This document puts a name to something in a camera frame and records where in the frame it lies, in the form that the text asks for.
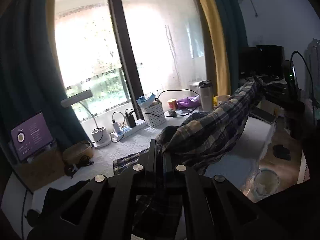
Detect tablet with purple screen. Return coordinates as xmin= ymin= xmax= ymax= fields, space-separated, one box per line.
xmin=10 ymin=112 xmax=54 ymax=162

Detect white perforated storage basket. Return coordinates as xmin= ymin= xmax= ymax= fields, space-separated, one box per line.
xmin=141 ymin=100 xmax=165 ymax=128

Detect black folded garment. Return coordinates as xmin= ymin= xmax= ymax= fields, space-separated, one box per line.
xmin=44 ymin=179 xmax=89 ymax=205

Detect white usb charger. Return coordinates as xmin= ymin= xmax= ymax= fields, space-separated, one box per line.
xmin=112 ymin=119 xmax=121 ymax=134

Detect black power adapter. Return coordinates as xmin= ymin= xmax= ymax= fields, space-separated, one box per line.
xmin=125 ymin=113 xmax=136 ymax=128

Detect stainless steel travel tumbler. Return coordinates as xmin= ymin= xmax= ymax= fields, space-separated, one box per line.
xmin=198 ymin=80 xmax=214 ymax=112

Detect small green round figurine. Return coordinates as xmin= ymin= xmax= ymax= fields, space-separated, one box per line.
xmin=168 ymin=109 xmax=177 ymax=117

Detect tan lidded food container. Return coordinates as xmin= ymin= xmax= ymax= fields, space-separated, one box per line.
xmin=62 ymin=141 xmax=94 ymax=164

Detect glass cup on floor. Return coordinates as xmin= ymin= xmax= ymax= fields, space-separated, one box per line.
xmin=253 ymin=168 xmax=280 ymax=200

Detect blue plaid pants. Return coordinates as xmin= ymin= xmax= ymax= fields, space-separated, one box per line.
xmin=113 ymin=76 xmax=266 ymax=176

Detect coiled black cable bundle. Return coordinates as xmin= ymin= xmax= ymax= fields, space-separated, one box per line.
xmin=63 ymin=155 xmax=94 ymax=178

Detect white power strip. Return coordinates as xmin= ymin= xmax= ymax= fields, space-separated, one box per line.
xmin=111 ymin=119 xmax=146 ymax=141

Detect white cartoon bear mug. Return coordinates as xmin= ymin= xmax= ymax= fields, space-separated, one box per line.
xmin=214 ymin=95 xmax=231 ymax=106

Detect purple cloth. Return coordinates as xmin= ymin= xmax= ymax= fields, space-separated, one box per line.
xmin=177 ymin=95 xmax=201 ymax=108

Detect brown cardboard box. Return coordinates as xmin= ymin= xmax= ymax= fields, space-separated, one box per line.
xmin=14 ymin=146 xmax=65 ymax=193

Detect blue tissue pack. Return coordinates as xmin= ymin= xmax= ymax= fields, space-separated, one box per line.
xmin=136 ymin=93 xmax=156 ymax=108

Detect white desk lamp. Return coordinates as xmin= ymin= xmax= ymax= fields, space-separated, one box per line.
xmin=60 ymin=89 xmax=111 ymax=149

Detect teal yellow right curtain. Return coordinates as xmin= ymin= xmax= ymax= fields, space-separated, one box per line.
xmin=194 ymin=0 xmax=248 ymax=95

